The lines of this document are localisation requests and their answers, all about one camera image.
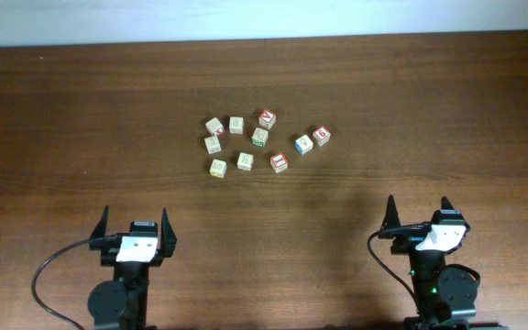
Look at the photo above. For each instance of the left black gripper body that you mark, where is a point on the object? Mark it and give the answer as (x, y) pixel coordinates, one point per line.
(108, 257)

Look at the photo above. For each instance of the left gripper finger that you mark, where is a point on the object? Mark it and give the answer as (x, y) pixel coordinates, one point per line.
(168, 239)
(98, 234)

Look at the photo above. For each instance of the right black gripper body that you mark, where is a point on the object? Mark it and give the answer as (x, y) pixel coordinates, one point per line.
(405, 246)

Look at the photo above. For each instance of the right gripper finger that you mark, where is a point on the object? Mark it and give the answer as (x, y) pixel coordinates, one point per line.
(445, 204)
(391, 223)

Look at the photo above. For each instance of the yellow number 2 block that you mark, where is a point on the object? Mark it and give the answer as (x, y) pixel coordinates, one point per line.
(218, 168)

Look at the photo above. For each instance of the wooden letter X block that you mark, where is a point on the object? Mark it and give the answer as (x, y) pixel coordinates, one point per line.
(212, 144)

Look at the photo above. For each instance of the red number 6 block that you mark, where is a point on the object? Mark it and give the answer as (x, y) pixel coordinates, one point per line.
(321, 135)

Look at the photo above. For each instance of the wooden number 3 block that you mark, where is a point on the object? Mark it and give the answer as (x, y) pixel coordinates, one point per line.
(245, 161)

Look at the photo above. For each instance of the blue trimmed picture block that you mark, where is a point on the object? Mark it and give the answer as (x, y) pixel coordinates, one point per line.
(303, 144)

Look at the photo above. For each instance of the red letter I block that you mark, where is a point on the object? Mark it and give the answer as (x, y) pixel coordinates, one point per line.
(279, 162)

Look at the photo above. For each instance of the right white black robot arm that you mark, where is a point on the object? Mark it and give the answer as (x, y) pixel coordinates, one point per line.
(444, 294)

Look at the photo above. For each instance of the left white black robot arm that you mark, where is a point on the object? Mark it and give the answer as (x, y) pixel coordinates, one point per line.
(122, 302)

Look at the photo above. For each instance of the wooden block red side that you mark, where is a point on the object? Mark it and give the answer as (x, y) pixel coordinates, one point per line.
(214, 127)

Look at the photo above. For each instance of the plain wooden block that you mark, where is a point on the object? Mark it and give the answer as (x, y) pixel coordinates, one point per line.
(236, 125)

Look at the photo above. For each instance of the green trimmed wooden block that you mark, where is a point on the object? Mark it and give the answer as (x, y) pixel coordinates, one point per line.
(260, 137)

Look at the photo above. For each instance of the red letter A block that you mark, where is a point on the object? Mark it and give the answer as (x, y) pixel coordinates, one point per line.
(267, 119)

